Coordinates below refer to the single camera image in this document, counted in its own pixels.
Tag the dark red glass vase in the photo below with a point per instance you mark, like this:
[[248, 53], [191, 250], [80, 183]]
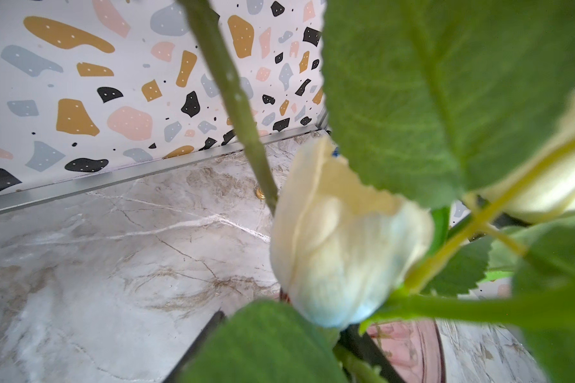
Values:
[[414, 349]]

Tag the white rose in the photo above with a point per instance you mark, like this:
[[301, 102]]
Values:
[[552, 194]]

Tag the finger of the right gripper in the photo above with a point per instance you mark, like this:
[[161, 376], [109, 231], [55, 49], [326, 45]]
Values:
[[365, 349]]

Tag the white tulip bud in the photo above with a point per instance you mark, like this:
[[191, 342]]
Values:
[[338, 247]]

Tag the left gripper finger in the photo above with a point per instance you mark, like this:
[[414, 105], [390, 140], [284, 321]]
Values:
[[216, 320]]

